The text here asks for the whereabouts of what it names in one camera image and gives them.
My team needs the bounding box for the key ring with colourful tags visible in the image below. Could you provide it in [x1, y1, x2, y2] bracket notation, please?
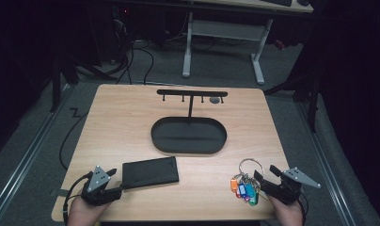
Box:
[230, 157, 265, 207]

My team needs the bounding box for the black keyboard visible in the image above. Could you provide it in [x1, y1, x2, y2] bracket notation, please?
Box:
[261, 0, 293, 8]

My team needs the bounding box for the hand-held gripper black cable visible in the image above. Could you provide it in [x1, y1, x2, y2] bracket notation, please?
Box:
[297, 198, 310, 226]
[62, 171, 94, 226]

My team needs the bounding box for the right hand-held gripper black cable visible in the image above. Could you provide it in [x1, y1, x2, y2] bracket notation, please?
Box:
[297, 198, 310, 226]

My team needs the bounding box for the grey tape strip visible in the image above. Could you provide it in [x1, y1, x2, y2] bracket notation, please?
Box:
[49, 188, 69, 199]

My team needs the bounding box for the black wallet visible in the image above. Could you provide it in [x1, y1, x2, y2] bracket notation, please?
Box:
[121, 155, 180, 190]

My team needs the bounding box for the person's left hand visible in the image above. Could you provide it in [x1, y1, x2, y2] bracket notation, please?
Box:
[67, 196, 113, 226]

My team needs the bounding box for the person's right hand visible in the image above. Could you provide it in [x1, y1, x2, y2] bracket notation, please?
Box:
[267, 194, 305, 226]

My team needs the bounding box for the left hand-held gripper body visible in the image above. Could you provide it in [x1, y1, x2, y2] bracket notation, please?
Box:
[81, 165, 123, 207]

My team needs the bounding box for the black floor cable bundle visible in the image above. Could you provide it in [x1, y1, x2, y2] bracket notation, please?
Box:
[111, 17, 155, 86]

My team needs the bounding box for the black metal stand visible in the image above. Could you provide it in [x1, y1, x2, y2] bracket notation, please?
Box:
[263, 70, 322, 134]
[49, 51, 118, 113]

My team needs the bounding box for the black key rack with tray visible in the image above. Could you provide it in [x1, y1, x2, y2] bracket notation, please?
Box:
[150, 89, 229, 155]

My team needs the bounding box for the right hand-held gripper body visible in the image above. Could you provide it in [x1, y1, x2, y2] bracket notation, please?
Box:
[266, 167, 322, 206]

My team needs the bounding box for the white desk with metal legs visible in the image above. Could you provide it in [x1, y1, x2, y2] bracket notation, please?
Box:
[182, 0, 314, 86]

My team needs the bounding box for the left hand-held gripper black cable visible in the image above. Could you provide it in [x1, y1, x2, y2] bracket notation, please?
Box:
[62, 171, 94, 226]

